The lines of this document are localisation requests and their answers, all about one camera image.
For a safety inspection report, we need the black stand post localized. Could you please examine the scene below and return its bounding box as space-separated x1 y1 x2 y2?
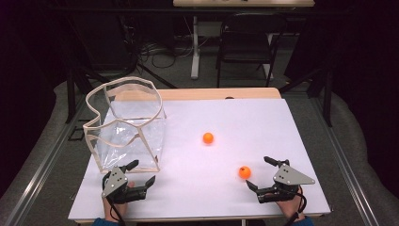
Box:
64 68 78 124

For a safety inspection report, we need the white background desk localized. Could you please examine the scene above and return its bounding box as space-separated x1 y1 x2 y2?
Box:
172 0 316 80

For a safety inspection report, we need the person's right hand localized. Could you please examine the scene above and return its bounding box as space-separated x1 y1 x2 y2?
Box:
276 187 306 222

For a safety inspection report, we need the metal floor rail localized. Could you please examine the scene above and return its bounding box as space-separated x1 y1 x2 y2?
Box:
311 95 381 226
2 100 88 226

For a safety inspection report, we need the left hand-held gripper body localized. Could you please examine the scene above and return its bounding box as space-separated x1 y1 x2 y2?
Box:
102 166 149 204

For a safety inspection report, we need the black horizontal frame bar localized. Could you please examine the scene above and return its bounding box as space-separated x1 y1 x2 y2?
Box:
46 6 350 15

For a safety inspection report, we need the white board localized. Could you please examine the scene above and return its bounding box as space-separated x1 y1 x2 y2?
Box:
68 98 332 221

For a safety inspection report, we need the person's left hand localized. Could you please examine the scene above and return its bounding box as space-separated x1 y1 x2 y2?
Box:
103 197 129 222

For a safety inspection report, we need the clear plastic bag beige trim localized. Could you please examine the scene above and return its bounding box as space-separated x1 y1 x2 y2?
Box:
82 75 168 174

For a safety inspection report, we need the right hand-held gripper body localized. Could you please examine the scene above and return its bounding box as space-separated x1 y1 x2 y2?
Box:
256 163 316 203

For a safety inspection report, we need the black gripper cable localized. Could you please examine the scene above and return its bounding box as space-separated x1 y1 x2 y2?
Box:
107 197 127 226
282 186 308 226

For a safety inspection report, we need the black folding chair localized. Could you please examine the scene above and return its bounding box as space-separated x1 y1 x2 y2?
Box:
215 12 288 89

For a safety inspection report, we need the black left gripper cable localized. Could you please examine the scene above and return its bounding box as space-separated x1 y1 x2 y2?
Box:
107 197 127 226

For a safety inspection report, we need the bundle of floor cables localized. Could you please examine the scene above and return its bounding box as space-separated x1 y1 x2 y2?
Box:
137 37 196 70

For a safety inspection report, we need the wooden table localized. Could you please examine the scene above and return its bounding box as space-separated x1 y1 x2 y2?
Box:
74 87 326 225

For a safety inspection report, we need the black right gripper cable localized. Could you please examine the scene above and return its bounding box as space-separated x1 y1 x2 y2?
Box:
282 186 308 226

